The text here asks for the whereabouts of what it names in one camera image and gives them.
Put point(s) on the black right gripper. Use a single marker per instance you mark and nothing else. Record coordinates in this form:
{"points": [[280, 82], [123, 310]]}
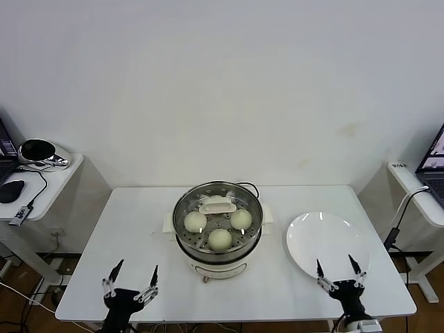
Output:
{"points": [[347, 295]]}

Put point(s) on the black laptop beside chrome object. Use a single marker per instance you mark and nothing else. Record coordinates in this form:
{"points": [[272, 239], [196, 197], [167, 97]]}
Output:
{"points": [[5, 166]]}

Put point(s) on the black power adapter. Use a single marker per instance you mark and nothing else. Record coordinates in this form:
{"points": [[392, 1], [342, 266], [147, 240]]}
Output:
{"points": [[392, 238]]}

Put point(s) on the wall socket with plug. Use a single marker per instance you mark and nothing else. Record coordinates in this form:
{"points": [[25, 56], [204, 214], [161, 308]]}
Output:
{"points": [[57, 234]]}

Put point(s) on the stainless steel steamer basket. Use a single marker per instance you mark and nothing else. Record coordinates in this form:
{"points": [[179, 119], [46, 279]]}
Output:
{"points": [[218, 256]]}

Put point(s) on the white side table with label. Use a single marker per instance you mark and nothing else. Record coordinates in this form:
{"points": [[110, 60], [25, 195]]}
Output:
{"points": [[426, 208]]}

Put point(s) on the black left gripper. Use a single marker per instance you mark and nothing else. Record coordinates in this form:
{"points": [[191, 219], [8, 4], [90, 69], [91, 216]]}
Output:
{"points": [[121, 307]]}

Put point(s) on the steel steamer pot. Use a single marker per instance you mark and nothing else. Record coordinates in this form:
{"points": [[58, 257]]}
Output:
{"points": [[222, 270]]}

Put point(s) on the grey laptop with white plug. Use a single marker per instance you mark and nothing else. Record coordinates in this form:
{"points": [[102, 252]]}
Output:
{"points": [[433, 180]]}

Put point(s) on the white side table with mouse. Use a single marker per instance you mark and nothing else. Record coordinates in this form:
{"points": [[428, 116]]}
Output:
{"points": [[52, 187]]}

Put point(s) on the shiny chrome rounded object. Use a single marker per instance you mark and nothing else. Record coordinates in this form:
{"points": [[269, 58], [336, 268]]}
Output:
{"points": [[52, 161]]}

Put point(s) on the small white label sticker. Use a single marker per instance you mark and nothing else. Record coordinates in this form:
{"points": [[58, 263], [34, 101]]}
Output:
{"points": [[399, 165]]}

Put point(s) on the black computer mouse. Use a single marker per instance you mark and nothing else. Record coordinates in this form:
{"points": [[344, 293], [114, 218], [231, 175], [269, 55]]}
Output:
{"points": [[12, 190]]}

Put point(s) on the white round plate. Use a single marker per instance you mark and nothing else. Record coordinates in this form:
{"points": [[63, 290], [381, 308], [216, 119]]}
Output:
{"points": [[326, 243]]}

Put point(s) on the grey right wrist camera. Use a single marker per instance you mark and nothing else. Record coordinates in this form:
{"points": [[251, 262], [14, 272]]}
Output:
{"points": [[362, 326]]}

